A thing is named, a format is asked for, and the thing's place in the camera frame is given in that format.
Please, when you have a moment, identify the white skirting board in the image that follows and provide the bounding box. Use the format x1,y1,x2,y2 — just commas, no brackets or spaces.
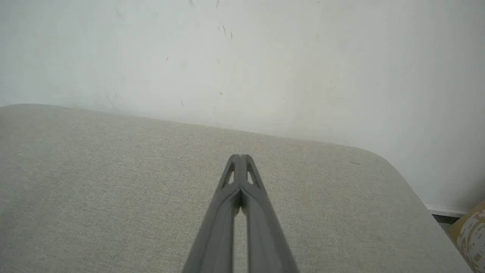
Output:
425,205,467,218

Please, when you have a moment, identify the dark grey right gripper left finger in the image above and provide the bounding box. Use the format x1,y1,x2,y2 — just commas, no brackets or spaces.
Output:
182,154,241,273

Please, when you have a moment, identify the brown board with white pattern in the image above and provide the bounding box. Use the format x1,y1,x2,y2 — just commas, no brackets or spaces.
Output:
447,200,485,273

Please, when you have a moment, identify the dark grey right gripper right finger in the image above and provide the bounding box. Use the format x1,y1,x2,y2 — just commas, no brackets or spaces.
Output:
240,154,300,273

